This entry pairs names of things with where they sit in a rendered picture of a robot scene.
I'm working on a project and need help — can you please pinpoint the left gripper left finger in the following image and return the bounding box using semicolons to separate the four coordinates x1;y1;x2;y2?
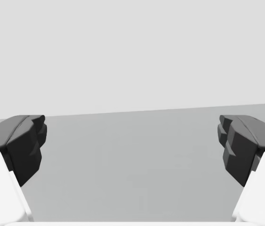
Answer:
0;114;48;222

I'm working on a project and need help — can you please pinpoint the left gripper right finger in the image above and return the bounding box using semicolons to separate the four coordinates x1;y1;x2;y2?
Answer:
217;114;265;222

